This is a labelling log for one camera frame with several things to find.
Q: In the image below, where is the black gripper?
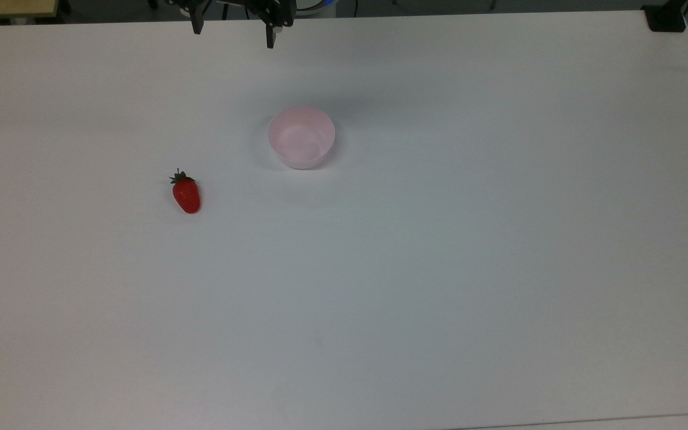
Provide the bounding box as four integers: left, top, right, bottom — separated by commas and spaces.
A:
191, 0, 297, 50

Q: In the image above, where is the red strawberry with green leaves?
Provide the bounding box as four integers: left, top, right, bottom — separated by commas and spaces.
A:
169, 169, 202, 215

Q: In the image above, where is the pink plastic bowl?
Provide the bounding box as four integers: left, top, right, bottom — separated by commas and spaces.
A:
268, 106, 336, 171

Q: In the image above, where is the wooden table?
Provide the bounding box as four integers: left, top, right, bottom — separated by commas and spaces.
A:
0, 0, 61, 23

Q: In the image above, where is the white side table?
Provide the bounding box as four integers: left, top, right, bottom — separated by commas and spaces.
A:
451, 412, 688, 430

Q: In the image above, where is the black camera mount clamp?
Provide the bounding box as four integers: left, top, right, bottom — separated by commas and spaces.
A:
641, 0, 688, 33

